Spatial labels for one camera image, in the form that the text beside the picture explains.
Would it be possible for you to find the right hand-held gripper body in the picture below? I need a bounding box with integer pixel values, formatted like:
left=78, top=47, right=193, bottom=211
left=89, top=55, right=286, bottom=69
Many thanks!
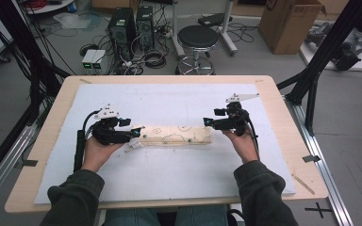
left=212, top=92, right=260, bottom=137

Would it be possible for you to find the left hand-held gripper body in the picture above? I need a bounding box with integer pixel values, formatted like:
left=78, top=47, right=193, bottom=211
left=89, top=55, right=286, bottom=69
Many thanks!
left=90, top=103, right=134, bottom=146

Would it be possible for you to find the cream cloth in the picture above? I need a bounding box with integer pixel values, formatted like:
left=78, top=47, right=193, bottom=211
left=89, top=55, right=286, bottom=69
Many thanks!
left=124, top=124, right=213, bottom=153

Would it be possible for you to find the person's left hand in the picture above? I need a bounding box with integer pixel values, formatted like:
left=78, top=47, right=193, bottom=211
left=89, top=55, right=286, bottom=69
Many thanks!
left=80, top=137, right=125, bottom=173

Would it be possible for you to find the person's right hand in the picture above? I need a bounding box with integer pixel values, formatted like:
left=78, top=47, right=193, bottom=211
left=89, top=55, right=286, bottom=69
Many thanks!
left=222, top=125, right=260, bottom=165

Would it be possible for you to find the white foam mat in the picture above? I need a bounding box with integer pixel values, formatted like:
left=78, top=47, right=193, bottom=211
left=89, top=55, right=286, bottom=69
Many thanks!
left=33, top=83, right=297, bottom=205

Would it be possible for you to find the white power supply box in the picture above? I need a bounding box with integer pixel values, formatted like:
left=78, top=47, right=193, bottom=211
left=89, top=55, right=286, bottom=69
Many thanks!
left=81, top=49, right=98, bottom=71
left=90, top=49, right=107, bottom=71

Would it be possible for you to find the black round stool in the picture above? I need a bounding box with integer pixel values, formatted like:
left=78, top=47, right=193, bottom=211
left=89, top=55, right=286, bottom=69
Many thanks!
left=174, top=24, right=220, bottom=75

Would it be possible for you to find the black tape piece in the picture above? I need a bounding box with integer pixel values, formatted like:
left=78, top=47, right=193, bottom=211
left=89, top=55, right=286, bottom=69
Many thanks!
left=14, top=159, right=39, bottom=168
left=302, top=154, right=321, bottom=164

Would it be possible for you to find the white metal stand leg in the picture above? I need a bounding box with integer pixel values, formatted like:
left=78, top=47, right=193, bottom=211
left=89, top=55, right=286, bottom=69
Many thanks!
left=169, top=0, right=187, bottom=59
left=221, top=0, right=239, bottom=56

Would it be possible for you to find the person's left leg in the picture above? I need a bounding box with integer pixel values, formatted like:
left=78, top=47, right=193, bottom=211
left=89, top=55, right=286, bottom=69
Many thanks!
left=102, top=208, right=154, bottom=226

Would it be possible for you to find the person's leg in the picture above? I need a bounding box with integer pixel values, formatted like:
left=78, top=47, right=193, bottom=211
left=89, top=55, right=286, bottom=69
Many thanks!
left=175, top=205, right=229, bottom=226
left=102, top=208, right=154, bottom=226

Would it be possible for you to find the white plastic part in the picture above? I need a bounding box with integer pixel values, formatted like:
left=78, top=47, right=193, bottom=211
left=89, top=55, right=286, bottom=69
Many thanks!
left=229, top=203, right=243, bottom=218

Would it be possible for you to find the black computer tower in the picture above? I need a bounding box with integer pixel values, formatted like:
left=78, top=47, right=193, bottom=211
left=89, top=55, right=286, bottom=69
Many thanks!
left=136, top=5, right=156, bottom=51
left=107, top=8, right=137, bottom=60

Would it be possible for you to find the black flat case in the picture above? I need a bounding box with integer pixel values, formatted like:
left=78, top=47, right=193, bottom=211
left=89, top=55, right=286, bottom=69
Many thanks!
left=197, top=12, right=234, bottom=27

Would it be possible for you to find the person's right leg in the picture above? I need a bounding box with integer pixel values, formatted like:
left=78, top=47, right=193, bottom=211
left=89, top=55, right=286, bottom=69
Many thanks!
left=175, top=205, right=229, bottom=226

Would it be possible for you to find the brown cardboard box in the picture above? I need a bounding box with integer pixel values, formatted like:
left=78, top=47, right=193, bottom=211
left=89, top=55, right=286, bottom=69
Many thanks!
left=258, top=0, right=327, bottom=56

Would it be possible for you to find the clear plastic sheet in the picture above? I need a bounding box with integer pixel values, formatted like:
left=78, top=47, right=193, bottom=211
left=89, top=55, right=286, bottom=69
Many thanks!
left=52, top=12, right=92, bottom=31

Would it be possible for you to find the grey device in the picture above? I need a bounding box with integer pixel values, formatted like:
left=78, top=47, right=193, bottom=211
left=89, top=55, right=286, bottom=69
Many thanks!
left=304, top=22, right=333, bottom=46

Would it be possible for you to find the black device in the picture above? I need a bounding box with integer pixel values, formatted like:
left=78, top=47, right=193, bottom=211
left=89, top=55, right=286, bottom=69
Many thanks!
left=333, top=41, right=362, bottom=72

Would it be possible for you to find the white round table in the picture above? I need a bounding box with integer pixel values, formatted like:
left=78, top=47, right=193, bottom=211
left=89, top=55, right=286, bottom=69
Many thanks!
left=25, top=0, right=76, bottom=15

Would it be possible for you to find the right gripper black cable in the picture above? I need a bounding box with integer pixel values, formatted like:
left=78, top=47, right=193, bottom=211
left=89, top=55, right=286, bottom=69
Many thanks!
left=246, top=117, right=261, bottom=161

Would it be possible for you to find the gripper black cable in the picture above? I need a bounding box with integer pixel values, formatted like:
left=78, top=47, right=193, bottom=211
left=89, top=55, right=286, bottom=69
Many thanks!
left=246, top=117, right=261, bottom=161
left=73, top=109, right=103, bottom=173

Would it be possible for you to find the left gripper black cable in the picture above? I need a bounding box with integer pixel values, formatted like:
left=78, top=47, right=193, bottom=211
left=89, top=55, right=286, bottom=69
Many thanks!
left=73, top=109, right=103, bottom=173

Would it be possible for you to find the black cable coil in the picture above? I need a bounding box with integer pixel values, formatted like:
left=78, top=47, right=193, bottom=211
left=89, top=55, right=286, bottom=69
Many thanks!
left=143, top=50, right=168, bottom=70

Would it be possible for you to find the aluminium rail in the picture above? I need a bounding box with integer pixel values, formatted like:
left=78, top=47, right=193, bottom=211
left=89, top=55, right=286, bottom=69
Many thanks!
left=0, top=125, right=37, bottom=215
left=284, top=95, right=354, bottom=226

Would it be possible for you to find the black metal frame with cables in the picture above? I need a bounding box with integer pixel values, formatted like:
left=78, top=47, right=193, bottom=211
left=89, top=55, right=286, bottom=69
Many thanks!
left=0, top=0, right=74, bottom=189

